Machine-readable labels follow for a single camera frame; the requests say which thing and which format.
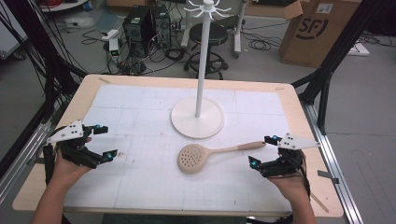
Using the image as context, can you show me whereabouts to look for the person's lap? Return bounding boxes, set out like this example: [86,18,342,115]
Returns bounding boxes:
[102,213,250,224]

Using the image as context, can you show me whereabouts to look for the white desk leg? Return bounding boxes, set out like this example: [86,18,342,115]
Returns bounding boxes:
[233,0,248,60]
[180,0,192,49]

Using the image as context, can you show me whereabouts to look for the black floor cables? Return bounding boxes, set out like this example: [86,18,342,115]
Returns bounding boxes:
[241,18,292,52]

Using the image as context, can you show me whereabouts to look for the beige slotted spoon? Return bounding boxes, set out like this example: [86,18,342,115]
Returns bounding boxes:
[177,140,267,175]

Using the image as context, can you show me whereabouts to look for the round white table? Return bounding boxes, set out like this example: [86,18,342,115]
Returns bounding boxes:
[39,0,90,13]

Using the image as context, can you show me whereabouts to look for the black tape strip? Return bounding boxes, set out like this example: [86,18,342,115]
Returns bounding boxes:
[317,169,340,185]

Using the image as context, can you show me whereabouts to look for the small white device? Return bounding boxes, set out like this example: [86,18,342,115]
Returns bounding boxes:
[108,37,121,62]

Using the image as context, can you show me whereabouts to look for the white hook rack stand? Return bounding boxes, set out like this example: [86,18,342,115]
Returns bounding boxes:
[170,0,233,140]

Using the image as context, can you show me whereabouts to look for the coiled black cable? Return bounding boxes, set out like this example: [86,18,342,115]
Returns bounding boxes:
[163,47,187,63]

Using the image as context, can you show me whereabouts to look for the long tan tape strip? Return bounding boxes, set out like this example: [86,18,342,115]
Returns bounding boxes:
[310,192,331,215]

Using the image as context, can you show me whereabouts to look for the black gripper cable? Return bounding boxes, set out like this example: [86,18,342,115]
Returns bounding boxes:
[292,148,312,200]

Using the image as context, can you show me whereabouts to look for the loose black cable tangle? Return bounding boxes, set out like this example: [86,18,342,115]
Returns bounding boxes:
[81,27,108,47]

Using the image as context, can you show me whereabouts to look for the closed cardboard box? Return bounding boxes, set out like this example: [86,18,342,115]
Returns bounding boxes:
[278,0,363,69]

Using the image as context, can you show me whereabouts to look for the aluminium rail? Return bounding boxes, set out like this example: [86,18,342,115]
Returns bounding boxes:
[303,101,365,224]
[0,120,60,203]

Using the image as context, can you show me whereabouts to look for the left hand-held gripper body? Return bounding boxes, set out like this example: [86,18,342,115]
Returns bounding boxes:
[42,119,105,186]

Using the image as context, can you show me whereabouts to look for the white power strip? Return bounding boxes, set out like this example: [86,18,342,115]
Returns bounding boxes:
[100,28,120,42]

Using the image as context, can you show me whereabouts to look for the person's right hand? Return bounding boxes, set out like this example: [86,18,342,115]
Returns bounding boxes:
[268,174,311,203]

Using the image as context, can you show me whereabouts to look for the person's left hand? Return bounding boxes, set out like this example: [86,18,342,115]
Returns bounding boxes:
[50,151,92,189]

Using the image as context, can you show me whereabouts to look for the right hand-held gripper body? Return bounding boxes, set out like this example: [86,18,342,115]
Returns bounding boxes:
[259,133,322,179]

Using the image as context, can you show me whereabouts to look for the black round stool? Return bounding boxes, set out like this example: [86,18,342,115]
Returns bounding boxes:
[184,22,231,81]

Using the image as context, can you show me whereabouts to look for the open cardboard box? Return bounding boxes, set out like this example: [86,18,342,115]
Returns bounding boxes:
[243,0,304,21]

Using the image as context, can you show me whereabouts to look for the black metal frame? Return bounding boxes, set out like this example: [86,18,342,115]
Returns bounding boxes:
[0,0,90,132]
[291,0,393,135]

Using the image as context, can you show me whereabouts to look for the black computer tower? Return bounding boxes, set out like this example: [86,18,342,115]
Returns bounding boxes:
[151,3,173,50]
[121,5,154,59]

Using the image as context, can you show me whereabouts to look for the white grid mat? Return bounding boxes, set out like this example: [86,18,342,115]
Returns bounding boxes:
[63,83,294,213]

